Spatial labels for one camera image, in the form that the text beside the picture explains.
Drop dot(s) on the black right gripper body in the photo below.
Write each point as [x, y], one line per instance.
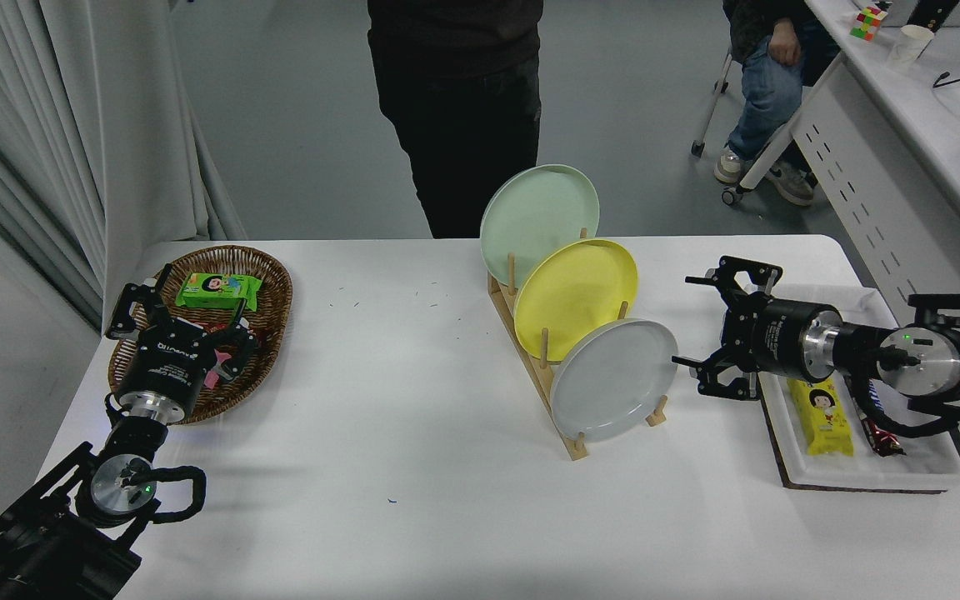
[780, 337]

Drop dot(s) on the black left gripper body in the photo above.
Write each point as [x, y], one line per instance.
[165, 367]

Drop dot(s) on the grey plate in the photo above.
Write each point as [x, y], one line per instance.
[613, 383]

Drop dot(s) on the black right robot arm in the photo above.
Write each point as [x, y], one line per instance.
[938, 362]

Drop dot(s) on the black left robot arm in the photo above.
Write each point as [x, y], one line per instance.
[47, 550]

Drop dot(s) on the yellow plate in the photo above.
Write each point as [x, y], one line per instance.
[572, 296]

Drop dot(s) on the wooden plate rack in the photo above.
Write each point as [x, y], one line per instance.
[530, 358]

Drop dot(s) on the pale green plate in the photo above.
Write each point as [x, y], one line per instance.
[534, 212]

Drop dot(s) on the seated person's hand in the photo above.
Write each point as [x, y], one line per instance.
[787, 43]

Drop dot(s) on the pink snack wrapper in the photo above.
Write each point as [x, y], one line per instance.
[213, 379]

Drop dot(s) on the green snack pack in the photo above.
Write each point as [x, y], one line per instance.
[217, 292]

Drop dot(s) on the brown wicker basket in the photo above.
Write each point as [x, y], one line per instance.
[272, 292]

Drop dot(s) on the yellow snack bar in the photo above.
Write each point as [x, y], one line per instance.
[822, 417]

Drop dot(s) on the brown Snickers bar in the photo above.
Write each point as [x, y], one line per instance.
[884, 442]

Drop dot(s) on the white rectangular tray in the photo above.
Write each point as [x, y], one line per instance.
[863, 471]

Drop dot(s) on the grey curtain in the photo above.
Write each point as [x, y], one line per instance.
[72, 125]

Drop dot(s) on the seated person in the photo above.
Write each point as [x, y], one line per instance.
[767, 92]

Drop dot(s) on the white desk with perforated panel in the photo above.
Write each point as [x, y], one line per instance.
[905, 125]

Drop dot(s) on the colourful puzzle cube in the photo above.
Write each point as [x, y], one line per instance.
[867, 23]

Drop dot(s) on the white paper cup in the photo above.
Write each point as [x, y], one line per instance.
[909, 46]

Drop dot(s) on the standing person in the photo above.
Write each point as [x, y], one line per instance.
[463, 125]

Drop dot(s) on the white chair frame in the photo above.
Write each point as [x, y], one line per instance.
[712, 104]

